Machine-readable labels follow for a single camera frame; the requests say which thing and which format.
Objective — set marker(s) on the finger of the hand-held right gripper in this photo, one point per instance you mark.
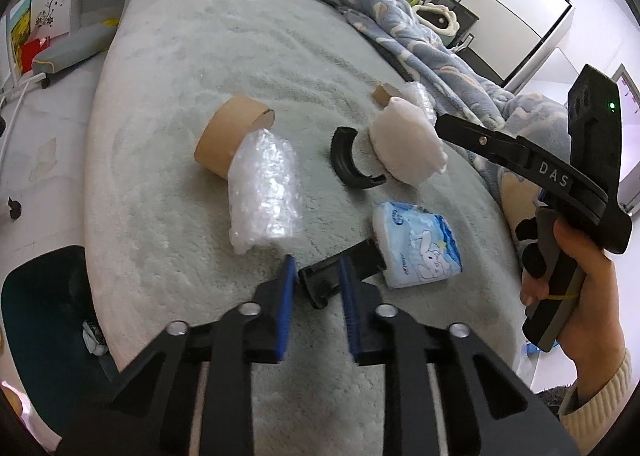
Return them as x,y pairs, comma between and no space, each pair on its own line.
480,140

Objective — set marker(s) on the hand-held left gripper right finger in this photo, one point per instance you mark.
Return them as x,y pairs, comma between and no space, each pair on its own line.
350,313

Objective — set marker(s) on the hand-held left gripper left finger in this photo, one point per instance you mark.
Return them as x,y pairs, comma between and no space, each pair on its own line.
286,308

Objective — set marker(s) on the black rectangular plastic piece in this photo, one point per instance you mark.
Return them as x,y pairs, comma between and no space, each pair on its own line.
320,281

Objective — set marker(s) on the large bubble wrap piece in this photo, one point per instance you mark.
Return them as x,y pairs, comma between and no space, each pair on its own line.
262,186

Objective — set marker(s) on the large cardboard tube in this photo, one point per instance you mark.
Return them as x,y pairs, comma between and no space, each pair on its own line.
225,130

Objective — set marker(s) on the dark teal trash bin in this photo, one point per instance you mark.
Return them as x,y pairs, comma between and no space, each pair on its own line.
40,316

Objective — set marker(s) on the person's right forearm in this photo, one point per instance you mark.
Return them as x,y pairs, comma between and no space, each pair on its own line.
595,401

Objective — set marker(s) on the person's right hand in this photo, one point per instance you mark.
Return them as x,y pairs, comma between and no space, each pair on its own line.
597,306

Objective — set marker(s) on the small bubble wrap piece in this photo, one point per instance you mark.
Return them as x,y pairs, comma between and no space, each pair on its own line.
420,98

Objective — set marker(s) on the white fluffy pad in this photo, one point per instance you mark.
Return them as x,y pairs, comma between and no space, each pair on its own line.
405,140

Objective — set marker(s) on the blue white tissue pack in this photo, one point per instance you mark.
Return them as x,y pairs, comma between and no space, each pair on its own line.
420,241

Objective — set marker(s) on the small cardboard tube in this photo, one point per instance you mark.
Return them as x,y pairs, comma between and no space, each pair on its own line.
385,94

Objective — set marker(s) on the white fluffy pet bed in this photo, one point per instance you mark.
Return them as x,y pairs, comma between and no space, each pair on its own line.
442,20

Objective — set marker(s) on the dark bedside cabinet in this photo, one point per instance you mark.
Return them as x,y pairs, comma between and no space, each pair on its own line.
462,10

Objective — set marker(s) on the black curved plastic piece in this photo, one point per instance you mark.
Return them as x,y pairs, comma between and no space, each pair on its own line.
341,155

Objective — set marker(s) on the white grey wardrobe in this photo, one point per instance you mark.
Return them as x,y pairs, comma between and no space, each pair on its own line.
505,0

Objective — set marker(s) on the blue cloud print blanket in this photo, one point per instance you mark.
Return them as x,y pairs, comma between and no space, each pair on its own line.
390,20

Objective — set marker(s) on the white wheeled rack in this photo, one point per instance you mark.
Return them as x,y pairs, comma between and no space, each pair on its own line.
15,95

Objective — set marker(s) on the red bag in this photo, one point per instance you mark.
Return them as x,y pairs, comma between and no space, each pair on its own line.
34,51

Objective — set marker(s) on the yellow picture board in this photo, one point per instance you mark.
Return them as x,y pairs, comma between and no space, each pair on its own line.
20,28

